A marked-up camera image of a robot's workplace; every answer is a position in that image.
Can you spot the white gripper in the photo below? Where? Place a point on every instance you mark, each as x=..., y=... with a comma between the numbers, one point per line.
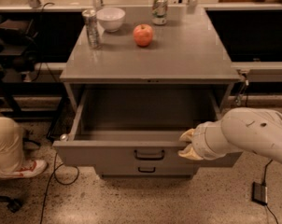
x=201, y=140

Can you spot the grey top drawer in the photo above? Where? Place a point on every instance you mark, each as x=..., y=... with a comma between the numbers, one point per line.
x=128, y=125

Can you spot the grey drawer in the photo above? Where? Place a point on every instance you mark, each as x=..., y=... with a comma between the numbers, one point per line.
x=109, y=171
x=128, y=125

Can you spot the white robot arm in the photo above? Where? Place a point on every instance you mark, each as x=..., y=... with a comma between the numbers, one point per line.
x=241, y=129

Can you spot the grey drawer cabinet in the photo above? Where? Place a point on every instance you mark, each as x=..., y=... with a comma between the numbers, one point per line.
x=184, y=52

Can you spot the grey bottom drawer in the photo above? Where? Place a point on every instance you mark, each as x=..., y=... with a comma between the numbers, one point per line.
x=109, y=171

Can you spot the black power adapter box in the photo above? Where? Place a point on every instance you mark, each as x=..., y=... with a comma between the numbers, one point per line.
x=259, y=193

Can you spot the red apple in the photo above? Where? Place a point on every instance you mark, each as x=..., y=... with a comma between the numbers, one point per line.
x=143, y=35

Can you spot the silver can on floor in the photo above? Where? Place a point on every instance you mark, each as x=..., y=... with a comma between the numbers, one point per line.
x=64, y=137

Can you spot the green white soda can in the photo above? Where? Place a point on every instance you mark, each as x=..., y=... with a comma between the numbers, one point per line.
x=159, y=12

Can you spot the white bowl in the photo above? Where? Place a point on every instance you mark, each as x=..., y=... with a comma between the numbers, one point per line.
x=111, y=18

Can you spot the white orange sneaker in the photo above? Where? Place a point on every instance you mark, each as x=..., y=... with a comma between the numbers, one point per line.
x=30, y=169

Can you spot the tall silver can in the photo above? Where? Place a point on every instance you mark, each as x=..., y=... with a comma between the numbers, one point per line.
x=90, y=20

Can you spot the person leg beige trousers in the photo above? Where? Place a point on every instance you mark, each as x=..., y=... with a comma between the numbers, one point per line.
x=11, y=153

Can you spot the black office chair base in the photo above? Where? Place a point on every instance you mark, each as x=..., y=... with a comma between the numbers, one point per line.
x=13, y=205

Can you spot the black equipment on shelf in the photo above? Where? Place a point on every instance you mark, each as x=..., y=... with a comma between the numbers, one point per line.
x=18, y=49

